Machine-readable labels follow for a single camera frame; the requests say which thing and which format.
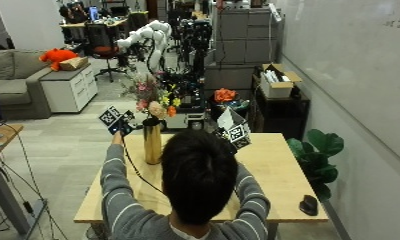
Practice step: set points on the wooden office desk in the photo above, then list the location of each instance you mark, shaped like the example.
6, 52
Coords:
91, 24

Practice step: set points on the person's right hand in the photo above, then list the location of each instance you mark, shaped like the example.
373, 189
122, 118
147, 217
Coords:
220, 134

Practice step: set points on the orange flower bunch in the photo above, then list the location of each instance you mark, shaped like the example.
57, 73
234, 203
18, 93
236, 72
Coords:
226, 95

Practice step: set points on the white whiteboard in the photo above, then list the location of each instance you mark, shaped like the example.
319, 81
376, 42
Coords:
355, 66

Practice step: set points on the brown paper bag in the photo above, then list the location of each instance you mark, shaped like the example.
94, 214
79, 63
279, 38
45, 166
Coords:
74, 63

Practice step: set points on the black robot rig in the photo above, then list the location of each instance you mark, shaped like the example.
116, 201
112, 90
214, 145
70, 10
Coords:
194, 66

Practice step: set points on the person's left hand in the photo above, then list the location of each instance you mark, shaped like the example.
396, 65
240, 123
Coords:
120, 127

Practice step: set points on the mixed flower bouquet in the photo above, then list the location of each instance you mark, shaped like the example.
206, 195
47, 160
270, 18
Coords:
154, 95

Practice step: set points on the orange plush toy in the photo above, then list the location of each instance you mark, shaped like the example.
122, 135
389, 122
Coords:
55, 56

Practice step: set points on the blue computer monitor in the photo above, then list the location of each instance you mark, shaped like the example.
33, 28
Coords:
94, 13

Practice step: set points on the grey sofa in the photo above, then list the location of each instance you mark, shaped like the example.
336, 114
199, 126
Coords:
11, 83

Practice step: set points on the black shelf cabinet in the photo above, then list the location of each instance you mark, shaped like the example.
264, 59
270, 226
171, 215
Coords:
280, 115

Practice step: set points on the the person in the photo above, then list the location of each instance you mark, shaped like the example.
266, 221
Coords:
195, 173

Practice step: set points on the gold metal vase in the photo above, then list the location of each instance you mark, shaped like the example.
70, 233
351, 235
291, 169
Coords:
152, 143

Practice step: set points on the open cardboard box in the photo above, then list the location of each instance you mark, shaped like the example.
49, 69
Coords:
278, 85

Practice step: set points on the grey filing cabinets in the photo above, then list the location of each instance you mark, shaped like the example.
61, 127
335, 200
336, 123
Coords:
247, 43

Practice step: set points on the white drawer cabinet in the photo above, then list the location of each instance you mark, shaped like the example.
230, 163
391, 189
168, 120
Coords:
69, 90

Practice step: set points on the black bin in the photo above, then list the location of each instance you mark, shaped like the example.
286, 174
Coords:
218, 111

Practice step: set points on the black computer mouse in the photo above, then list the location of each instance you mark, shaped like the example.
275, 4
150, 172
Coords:
308, 205

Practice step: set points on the wooden side desk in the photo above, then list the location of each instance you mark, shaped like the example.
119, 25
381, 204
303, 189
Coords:
1, 173

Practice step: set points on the green leafy potted plant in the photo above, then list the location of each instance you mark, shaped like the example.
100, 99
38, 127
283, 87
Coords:
317, 160

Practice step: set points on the black office chair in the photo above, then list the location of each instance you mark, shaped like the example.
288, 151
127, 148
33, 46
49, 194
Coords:
103, 43

